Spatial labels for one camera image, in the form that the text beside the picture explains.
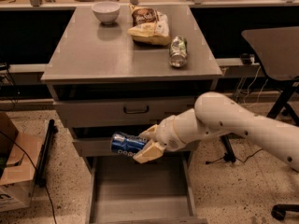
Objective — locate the open bottom grey drawer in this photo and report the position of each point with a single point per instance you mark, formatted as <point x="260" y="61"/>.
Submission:
<point x="126" y="192"/>

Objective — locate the black office chair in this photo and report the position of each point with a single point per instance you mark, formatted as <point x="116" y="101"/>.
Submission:
<point x="277" y="50"/>

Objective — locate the black bar left floor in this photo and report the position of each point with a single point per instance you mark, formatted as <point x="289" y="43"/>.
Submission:
<point x="44" y="152"/>

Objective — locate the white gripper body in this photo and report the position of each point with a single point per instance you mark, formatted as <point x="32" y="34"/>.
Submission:
<point x="165" y="132"/>

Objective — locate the cardboard box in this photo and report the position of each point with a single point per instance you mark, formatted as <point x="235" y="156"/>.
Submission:
<point x="20" y="152"/>

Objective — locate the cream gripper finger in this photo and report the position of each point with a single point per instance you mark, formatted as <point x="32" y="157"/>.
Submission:
<point x="150" y="133"/>
<point x="151" y="151"/>

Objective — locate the grey drawer cabinet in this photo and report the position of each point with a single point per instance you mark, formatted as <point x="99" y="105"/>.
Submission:
<point x="98" y="62"/>

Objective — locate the middle grey drawer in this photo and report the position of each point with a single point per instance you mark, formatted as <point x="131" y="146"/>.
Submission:
<point x="100" y="146"/>

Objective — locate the top grey drawer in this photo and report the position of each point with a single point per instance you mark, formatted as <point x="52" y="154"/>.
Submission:
<point x="116" y="112"/>

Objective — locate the yellow chip bag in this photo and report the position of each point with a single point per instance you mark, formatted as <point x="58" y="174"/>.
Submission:
<point x="150" y="26"/>

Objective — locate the black bar right floor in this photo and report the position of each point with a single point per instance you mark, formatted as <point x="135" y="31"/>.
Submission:
<point x="229" y="155"/>

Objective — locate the black bar floor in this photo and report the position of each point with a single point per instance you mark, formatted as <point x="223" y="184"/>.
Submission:
<point x="229" y="155"/>
<point x="44" y="152"/>

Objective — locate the chair caster base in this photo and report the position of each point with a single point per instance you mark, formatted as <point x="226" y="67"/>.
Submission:
<point x="279" y="210"/>

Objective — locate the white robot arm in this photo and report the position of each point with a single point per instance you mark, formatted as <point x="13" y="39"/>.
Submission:
<point x="214" y="115"/>

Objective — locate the blue pepsi can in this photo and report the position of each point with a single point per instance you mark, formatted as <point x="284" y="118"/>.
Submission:
<point x="126" y="144"/>

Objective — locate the white ceramic bowl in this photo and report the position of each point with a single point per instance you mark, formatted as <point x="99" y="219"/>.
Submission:
<point x="106" y="12"/>

